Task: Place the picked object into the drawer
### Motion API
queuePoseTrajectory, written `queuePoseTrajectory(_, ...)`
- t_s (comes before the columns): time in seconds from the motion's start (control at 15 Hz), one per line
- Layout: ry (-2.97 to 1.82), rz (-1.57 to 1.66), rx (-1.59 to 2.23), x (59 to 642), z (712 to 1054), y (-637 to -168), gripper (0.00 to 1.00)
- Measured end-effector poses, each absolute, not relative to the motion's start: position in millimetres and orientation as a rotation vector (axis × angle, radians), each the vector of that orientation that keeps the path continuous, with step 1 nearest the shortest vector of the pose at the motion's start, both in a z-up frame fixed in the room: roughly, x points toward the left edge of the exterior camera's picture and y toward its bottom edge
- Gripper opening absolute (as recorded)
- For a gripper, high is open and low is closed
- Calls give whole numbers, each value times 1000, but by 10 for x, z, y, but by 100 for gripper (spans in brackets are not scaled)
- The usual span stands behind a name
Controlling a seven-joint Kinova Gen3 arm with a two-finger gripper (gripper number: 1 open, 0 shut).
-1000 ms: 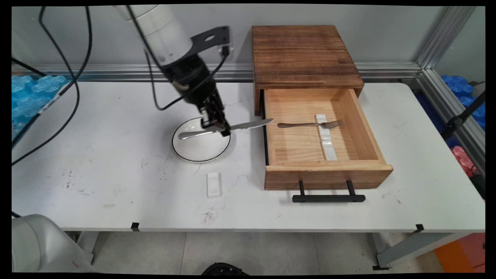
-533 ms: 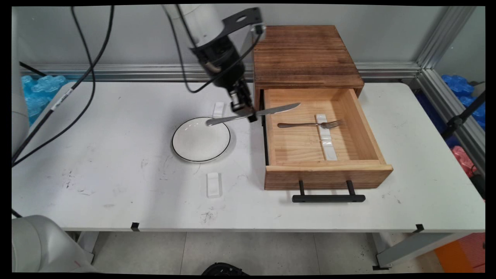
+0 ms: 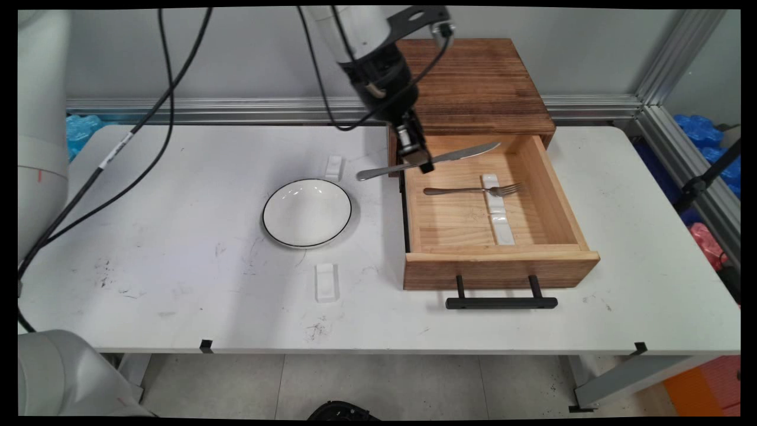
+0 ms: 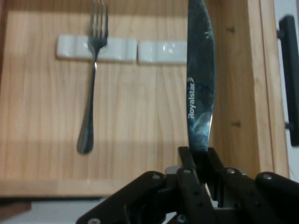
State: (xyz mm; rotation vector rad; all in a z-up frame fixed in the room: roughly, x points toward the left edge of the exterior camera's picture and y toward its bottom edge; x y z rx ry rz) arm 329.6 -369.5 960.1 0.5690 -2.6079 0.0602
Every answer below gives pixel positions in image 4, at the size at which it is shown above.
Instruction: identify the silver table knife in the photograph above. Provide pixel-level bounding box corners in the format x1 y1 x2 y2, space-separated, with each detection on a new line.
186 0 215 154

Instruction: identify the black drawer handle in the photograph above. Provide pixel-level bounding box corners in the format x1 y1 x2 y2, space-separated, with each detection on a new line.
277 15 299 147

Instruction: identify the silver metal fork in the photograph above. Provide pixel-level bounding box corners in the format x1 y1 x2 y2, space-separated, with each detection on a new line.
77 0 109 154

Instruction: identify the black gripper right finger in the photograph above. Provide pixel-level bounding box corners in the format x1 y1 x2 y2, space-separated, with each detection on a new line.
206 147 299 224

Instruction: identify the dark wooden cabinet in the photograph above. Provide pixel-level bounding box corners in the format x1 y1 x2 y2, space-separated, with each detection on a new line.
0 0 32 219

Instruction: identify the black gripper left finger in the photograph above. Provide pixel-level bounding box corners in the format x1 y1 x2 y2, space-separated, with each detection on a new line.
76 146 220 224

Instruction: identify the light wooden drawer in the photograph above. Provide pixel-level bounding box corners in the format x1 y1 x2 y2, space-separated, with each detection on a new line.
0 0 290 199

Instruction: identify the white ceramic cutlery rest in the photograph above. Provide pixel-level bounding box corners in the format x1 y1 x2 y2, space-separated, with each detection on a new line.
55 35 137 63
137 41 189 65

